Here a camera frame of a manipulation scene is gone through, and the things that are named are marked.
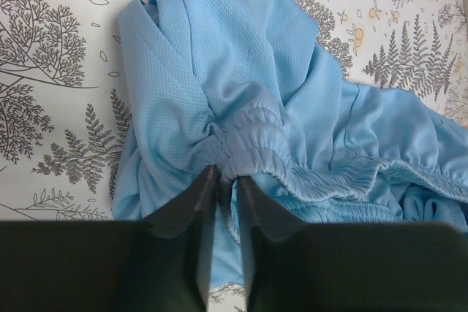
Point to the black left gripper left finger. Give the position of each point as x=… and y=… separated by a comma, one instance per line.
x=159, y=263

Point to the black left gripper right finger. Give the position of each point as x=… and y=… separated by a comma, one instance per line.
x=291, y=265

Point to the light blue shorts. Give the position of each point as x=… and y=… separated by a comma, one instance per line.
x=243, y=85

